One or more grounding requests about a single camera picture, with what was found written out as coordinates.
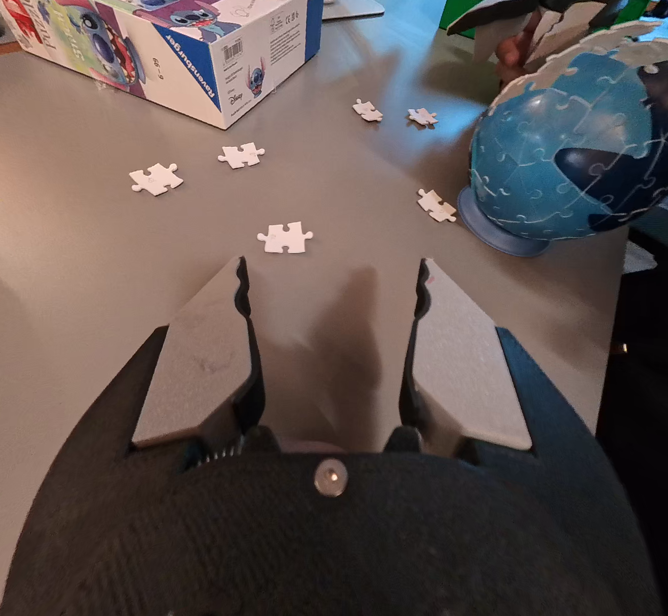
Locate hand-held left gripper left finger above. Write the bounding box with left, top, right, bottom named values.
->
left=130, top=256, right=267, bottom=444

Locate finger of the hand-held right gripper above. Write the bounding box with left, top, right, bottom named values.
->
left=447, top=0, right=550, bottom=62
left=524, top=0, right=610, bottom=66

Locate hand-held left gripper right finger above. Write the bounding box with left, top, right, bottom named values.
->
left=398, top=258, right=534, bottom=454

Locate blue puzzle ball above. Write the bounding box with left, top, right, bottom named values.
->
left=458, top=21, right=668, bottom=258

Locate cartoon printed puzzle box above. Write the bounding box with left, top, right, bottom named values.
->
left=0, top=0, right=325, bottom=130

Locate person's right hand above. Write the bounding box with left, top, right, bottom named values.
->
left=496, top=13, right=543, bottom=87

